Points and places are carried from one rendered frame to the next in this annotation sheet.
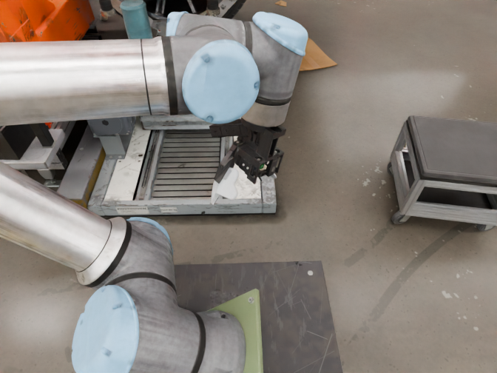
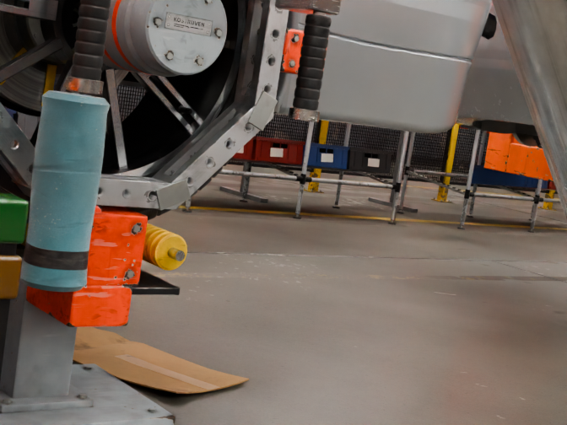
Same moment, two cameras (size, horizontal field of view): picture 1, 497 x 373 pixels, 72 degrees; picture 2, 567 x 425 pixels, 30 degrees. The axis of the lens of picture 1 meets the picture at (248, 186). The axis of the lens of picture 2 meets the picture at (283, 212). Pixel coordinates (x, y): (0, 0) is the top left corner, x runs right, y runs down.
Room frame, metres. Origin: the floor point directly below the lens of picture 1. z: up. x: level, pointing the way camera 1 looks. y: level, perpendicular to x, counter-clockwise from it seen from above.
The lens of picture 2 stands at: (-0.02, 1.01, 0.79)
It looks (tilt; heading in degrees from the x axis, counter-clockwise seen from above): 7 degrees down; 323
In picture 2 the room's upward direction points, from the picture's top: 9 degrees clockwise
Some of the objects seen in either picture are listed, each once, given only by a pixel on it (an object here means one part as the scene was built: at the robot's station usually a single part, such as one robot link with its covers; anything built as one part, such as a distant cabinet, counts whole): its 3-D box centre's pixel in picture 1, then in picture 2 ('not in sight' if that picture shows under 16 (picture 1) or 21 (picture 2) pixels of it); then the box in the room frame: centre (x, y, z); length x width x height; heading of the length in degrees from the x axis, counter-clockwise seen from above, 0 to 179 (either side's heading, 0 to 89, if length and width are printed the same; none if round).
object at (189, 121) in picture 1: (194, 102); not in sight; (1.57, 0.29, 0.13); 0.50 x 0.36 x 0.10; 91
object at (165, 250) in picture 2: not in sight; (134, 236); (1.50, 0.17, 0.51); 0.29 x 0.06 x 0.06; 1
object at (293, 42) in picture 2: not in sight; (292, 51); (1.41, -0.03, 0.85); 0.09 x 0.08 x 0.07; 91
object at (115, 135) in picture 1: (120, 106); not in sight; (1.36, 0.60, 0.26); 0.42 x 0.18 x 0.35; 1
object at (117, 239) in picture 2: not in sight; (83, 259); (1.44, 0.29, 0.48); 0.16 x 0.12 x 0.17; 1
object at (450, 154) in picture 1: (450, 175); not in sight; (0.99, -0.84, 0.17); 0.43 x 0.36 x 0.34; 81
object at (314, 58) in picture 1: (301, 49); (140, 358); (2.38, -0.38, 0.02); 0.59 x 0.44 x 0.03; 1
